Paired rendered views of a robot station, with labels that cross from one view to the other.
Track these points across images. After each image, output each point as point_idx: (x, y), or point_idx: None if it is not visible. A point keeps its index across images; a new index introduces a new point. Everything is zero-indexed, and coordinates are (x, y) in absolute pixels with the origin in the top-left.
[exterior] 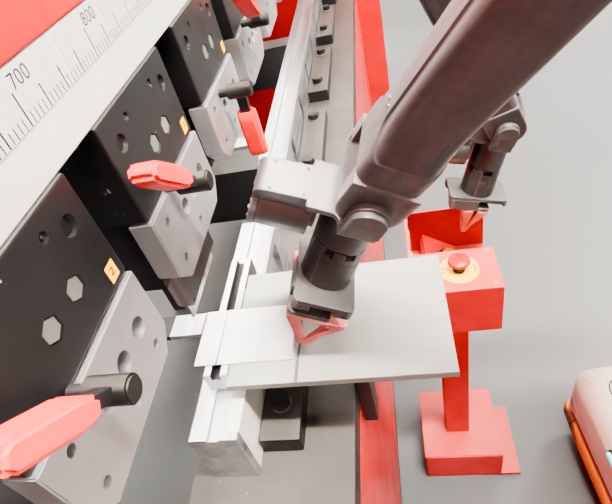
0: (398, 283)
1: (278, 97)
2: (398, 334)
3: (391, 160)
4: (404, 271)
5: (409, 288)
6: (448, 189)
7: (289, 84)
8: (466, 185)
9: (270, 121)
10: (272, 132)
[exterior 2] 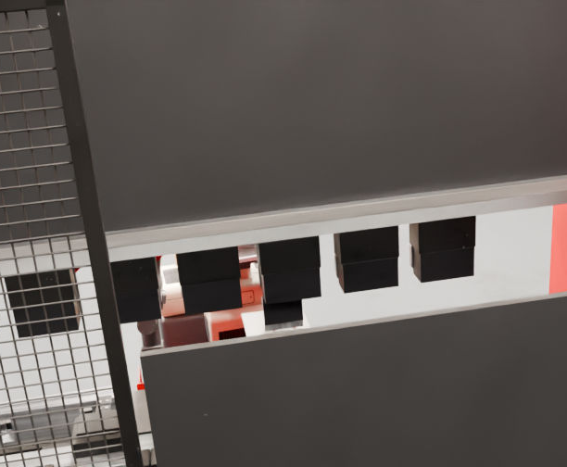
0: (258, 320)
1: (6, 410)
2: None
3: None
4: (251, 319)
5: (261, 317)
6: (154, 348)
7: None
8: (156, 340)
9: (53, 404)
10: (74, 399)
